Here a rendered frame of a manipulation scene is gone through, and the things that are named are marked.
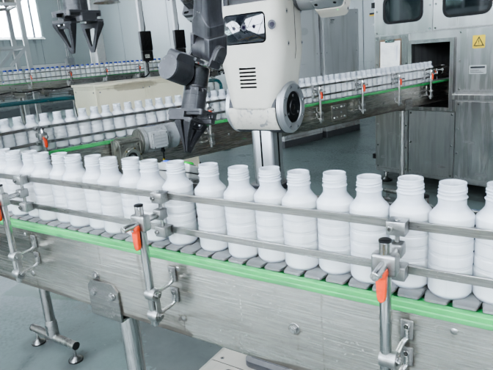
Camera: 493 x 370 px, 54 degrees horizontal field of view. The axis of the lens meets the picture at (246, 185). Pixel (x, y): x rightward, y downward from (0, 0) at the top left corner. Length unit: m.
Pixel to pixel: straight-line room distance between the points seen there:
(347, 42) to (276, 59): 6.45
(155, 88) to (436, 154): 2.81
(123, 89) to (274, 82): 3.64
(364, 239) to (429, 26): 3.92
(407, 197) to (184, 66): 0.61
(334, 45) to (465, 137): 3.62
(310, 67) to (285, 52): 5.80
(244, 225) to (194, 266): 0.14
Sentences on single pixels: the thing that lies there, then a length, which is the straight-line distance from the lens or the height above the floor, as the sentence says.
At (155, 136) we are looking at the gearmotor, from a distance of 2.41.
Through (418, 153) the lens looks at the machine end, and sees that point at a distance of 4.75.
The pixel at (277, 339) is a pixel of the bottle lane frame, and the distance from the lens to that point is 0.89.
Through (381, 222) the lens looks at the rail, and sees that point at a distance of 0.73.
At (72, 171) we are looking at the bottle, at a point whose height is 1.13.
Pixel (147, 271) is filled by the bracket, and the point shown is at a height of 0.98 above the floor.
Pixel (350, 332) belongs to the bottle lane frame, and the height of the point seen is 0.92.
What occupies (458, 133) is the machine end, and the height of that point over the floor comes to 0.56.
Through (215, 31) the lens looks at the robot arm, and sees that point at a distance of 1.15.
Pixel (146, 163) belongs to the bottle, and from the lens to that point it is 0.98.
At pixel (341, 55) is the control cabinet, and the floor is 1.21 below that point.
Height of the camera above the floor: 1.36
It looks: 15 degrees down
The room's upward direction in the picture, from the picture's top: 5 degrees counter-clockwise
